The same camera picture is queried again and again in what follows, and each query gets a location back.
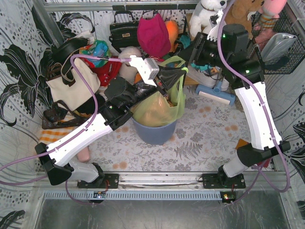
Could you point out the blue trash bin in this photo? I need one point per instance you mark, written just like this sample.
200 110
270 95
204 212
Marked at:
155 135

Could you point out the black leather handbag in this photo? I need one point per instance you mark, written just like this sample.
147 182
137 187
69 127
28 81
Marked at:
124 34

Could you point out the purple orange sock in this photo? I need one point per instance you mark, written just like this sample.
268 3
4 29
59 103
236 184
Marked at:
240 144

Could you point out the orange white checkered cloth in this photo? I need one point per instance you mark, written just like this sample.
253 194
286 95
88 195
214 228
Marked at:
52 135

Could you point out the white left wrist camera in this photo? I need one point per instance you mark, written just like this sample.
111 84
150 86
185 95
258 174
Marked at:
147 68

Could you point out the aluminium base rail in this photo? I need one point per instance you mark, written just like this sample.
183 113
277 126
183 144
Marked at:
162 186

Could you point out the brown teddy bear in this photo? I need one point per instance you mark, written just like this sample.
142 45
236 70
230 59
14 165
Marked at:
240 13

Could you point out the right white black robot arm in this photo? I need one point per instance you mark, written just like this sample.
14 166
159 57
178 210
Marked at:
246 78

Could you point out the white sneakers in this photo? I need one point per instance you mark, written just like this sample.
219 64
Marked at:
208 78

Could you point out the white plush dog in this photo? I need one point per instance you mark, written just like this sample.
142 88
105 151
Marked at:
200 19

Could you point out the pink plush toy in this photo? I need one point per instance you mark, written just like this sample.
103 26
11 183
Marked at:
270 10

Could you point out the pink round object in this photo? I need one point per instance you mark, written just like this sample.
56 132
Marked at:
84 155

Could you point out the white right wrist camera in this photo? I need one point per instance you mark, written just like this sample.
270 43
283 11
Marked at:
215 22

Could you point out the cream canvas tote bag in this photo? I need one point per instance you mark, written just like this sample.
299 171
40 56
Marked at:
76 94

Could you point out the green plastic trash bag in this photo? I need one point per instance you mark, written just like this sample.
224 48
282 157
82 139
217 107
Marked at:
158 110

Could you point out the teal folded cloth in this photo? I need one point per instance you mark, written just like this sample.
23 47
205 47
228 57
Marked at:
185 41

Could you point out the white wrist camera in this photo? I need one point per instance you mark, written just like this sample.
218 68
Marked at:
215 22
147 68

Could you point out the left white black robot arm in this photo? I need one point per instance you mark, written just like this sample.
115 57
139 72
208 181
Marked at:
57 158

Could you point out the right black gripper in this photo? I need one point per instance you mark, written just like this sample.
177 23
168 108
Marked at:
195 51

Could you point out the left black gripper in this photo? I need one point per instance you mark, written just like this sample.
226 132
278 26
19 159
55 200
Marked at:
161 84

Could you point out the black wire basket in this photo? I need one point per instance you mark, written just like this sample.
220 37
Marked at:
263 33

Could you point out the orange plush toy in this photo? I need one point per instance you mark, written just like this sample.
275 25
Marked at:
173 31

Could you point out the magenta fabric bag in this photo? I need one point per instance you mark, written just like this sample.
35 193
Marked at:
153 36

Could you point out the silver pouch in basket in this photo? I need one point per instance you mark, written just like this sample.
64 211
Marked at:
277 46

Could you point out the pink white plush pig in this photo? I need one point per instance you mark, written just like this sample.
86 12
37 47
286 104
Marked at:
157 59

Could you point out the colorful printed bag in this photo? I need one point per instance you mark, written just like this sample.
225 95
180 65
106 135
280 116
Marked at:
97 49

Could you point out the red cloth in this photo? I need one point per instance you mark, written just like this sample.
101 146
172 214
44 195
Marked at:
107 72

